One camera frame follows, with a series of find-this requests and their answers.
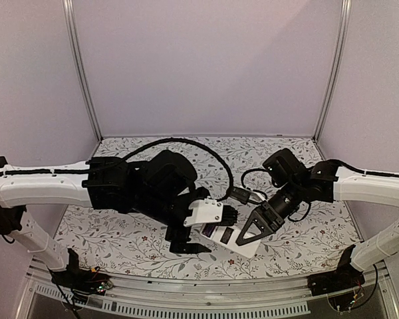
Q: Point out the right aluminium frame post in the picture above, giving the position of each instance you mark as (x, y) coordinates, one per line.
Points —
(346, 7)

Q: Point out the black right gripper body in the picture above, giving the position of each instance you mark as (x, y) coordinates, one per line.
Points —
(268, 216)

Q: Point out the aluminium front rail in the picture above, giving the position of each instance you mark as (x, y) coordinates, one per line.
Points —
(144, 297)

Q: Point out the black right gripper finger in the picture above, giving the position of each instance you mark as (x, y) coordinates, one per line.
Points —
(255, 224)
(244, 238)

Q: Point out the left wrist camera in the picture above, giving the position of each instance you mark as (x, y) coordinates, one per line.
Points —
(229, 216)

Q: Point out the left aluminium frame post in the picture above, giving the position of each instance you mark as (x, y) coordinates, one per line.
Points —
(70, 20)

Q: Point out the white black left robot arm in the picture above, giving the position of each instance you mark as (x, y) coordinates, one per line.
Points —
(162, 188)

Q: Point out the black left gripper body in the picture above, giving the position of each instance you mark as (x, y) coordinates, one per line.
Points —
(175, 236)

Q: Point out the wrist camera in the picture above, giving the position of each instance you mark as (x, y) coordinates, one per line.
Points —
(229, 216)
(241, 195)

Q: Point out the white and red remote control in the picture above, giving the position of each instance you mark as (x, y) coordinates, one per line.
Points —
(225, 236)

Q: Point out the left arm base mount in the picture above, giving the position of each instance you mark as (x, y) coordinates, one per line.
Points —
(80, 280)

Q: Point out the black battery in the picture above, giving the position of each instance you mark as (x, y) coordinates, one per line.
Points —
(208, 230)

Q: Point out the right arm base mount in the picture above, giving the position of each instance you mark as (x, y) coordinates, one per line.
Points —
(339, 274)

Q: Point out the floral patterned table mat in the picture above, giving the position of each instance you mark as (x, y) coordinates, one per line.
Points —
(134, 244)

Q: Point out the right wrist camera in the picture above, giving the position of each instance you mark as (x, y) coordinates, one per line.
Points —
(241, 195)

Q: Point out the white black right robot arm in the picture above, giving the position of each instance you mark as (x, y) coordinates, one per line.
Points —
(327, 181)

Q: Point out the aluminium frame post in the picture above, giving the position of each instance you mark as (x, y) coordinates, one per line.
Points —
(346, 7)
(70, 20)

